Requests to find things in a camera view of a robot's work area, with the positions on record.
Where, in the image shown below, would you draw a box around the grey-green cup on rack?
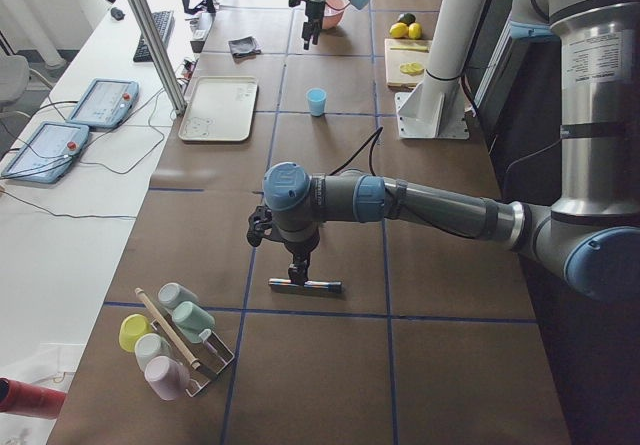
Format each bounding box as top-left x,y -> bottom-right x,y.
157,282 -> 199,312

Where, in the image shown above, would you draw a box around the black keyboard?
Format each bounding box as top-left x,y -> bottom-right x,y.
132,10 -> 176,64

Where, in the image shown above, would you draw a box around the aluminium frame post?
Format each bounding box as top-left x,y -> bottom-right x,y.
128,0 -> 187,116

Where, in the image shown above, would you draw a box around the blue teach pendant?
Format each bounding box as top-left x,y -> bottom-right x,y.
66,79 -> 139,129
1,122 -> 90,184

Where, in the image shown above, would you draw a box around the red bottle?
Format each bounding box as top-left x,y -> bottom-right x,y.
1,378 -> 67,419

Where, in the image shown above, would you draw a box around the green lime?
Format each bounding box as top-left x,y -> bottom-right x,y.
397,12 -> 416,26

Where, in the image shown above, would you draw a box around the near blue teach pendant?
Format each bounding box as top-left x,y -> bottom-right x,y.
1,122 -> 90,184

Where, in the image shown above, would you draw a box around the green cup on rack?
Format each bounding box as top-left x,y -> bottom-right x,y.
172,301 -> 215,344

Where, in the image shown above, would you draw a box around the wooden cutting board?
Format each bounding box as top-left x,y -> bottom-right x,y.
384,38 -> 431,87

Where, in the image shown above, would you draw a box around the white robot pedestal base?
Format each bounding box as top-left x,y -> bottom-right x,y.
395,0 -> 487,140

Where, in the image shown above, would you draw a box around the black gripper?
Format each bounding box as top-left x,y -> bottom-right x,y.
302,0 -> 323,50
284,237 -> 320,285

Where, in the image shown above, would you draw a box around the pink bowl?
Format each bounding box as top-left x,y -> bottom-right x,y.
322,0 -> 349,30

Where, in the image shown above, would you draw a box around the cream bear serving tray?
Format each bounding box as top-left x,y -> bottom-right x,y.
178,76 -> 258,143

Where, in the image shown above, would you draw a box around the metal cup rack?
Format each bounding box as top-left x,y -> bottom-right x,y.
186,329 -> 235,398

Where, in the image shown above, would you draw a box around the steel muddler with black tip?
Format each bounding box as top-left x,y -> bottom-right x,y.
268,278 -> 343,295

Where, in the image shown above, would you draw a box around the pink cup on rack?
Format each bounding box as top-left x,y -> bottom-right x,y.
144,356 -> 190,401

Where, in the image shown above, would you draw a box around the yellow cup on rack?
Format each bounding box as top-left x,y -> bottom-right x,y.
118,314 -> 152,353

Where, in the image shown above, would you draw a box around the lemon slices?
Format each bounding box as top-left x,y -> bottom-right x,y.
399,62 -> 425,76

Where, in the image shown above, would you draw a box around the black computer mouse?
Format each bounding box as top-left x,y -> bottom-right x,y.
110,7 -> 125,21

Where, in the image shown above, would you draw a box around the pale white cup on rack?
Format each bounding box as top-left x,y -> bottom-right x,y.
134,333 -> 173,372

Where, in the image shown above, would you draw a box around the whole yellow lemon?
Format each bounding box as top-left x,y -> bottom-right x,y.
389,22 -> 409,39

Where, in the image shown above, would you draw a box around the folded grey purple cloth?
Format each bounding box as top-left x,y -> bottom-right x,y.
228,36 -> 262,58

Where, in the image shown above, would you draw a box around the light blue plastic cup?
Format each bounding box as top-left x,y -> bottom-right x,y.
306,88 -> 327,117

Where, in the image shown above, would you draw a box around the far blue teach pendant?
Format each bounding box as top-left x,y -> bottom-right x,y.
66,79 -> 139,129

